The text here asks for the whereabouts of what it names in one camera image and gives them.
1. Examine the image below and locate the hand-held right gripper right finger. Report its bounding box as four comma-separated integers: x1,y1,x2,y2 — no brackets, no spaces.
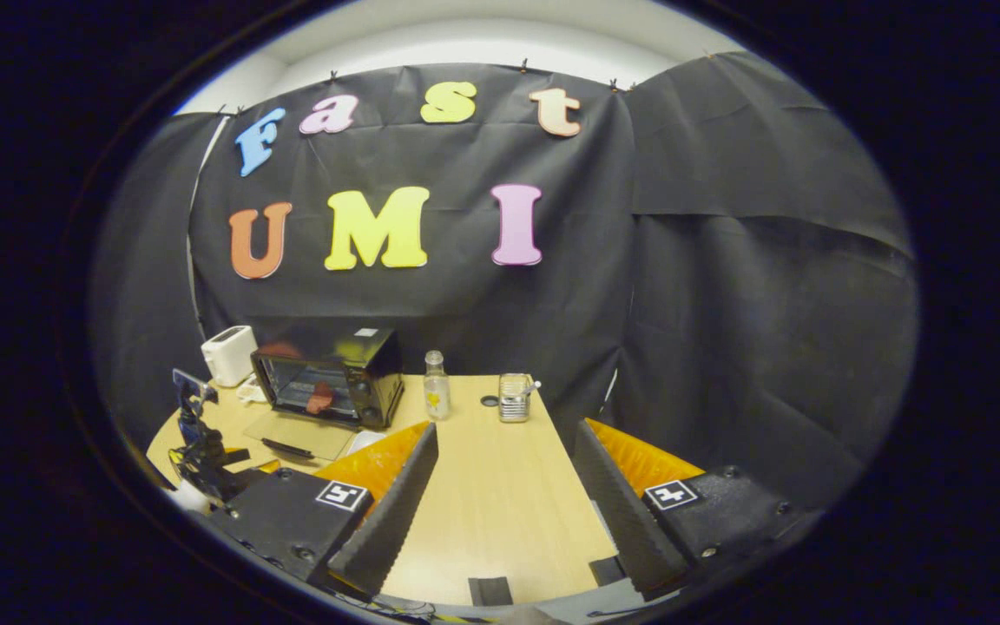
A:
573,418,805,602

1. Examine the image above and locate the black backdrop cloth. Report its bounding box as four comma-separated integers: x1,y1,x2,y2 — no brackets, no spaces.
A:
90,50,919,513

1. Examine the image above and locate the clear bottle with yellow label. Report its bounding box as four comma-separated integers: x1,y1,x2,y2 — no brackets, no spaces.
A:
424,350,451,421

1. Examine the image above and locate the metal wire basket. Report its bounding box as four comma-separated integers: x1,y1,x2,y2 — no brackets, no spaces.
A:
498,373,536,424

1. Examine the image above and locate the white toaster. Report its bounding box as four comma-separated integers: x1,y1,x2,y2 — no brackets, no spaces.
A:
201,326,259,388

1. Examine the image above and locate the black electric oven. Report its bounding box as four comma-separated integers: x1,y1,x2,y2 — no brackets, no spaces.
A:
244,327,405,461

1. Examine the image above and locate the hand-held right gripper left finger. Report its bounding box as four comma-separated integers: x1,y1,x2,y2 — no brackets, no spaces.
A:
205,421,440,600

